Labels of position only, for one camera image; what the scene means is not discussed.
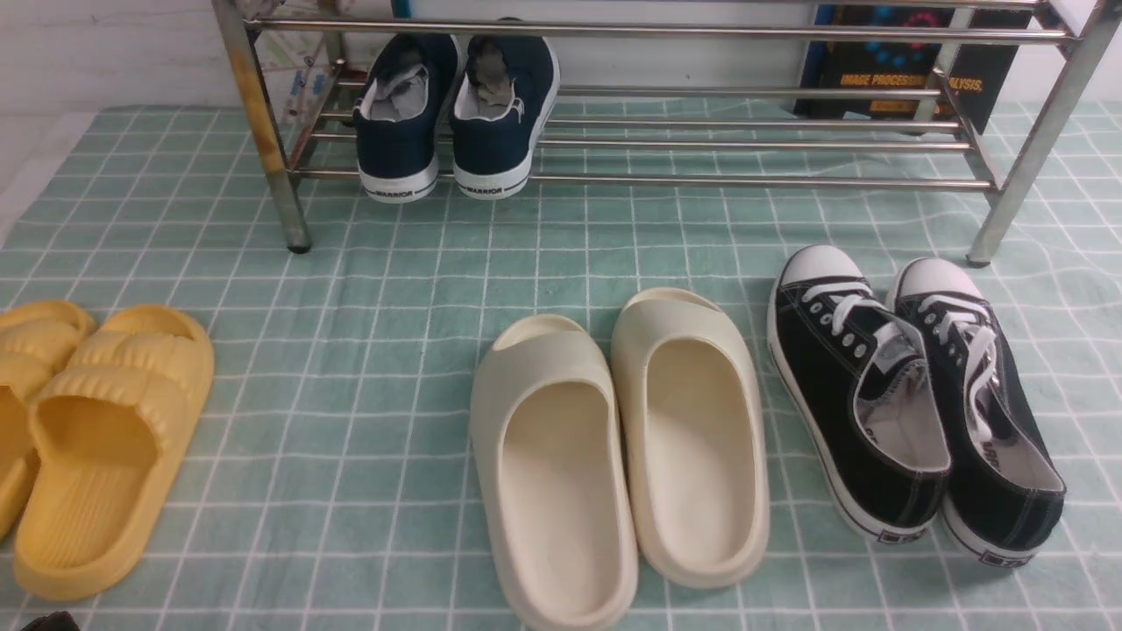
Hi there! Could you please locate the navy canvas shoe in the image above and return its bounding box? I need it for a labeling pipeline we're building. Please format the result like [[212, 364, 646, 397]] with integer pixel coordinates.
[[352, 33, 465, 204], [449, 35, 561, 200]]

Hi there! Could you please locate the left yellow ridged slipper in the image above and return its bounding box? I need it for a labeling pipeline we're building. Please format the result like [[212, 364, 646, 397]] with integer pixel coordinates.
[[1, 301, 96, 536]]

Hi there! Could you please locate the left navy canvas shoe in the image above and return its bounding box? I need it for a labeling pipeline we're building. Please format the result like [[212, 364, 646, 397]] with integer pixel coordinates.
[[352, 33, 465, 204]]

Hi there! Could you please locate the metal shoe rack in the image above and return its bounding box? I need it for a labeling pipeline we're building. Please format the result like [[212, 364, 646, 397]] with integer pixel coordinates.
[[212, 1, 1119, 268]]

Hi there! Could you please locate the right yellow ridged slipper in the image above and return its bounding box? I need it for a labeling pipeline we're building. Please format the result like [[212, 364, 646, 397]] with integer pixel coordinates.
[[13, 304, 214, 600]]

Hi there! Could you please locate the cream foam slipper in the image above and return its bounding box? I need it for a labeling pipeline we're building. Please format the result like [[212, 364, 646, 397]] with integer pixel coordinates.
[[610, 287, 770, 589], [469, 313, 640, 630]]

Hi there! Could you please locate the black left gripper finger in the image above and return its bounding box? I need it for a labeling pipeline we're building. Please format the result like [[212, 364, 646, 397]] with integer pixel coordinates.
[[21, 611, 82, 631]]

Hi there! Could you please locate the right cream foam slipper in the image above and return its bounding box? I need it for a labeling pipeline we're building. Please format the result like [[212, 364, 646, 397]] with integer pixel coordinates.
[[610, 287, 770, 589]]

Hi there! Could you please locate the green checked cloth mat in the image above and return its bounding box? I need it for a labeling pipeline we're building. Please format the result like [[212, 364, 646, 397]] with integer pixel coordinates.
[[1, 101, 1119, 630]]

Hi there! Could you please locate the yellow ridged slipper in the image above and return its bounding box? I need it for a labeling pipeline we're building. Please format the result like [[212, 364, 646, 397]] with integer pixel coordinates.
[[1, 301, 96, 536], [13, 304, 214, 600]]

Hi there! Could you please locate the black canvas sneaker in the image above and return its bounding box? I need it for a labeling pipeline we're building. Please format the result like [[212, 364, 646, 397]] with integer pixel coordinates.
[[888, 257, 1067, 568], [767, 245, 951, 546]]

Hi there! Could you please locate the left cream foam slipper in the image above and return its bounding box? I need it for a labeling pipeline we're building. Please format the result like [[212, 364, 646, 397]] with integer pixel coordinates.
[[469, 313, 640, 630]]

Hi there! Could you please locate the patterned paper behind rack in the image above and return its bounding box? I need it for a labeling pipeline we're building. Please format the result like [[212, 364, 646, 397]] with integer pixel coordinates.
[[228, 1, 348, 177]]

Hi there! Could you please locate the dark image processing book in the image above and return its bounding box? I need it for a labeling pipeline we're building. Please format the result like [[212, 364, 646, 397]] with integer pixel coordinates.
[[791, 4, 1018, 132]]

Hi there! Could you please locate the right navy canvas shoe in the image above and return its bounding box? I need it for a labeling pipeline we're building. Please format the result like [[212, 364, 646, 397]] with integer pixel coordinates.
[[449, 35, 561, 200]]

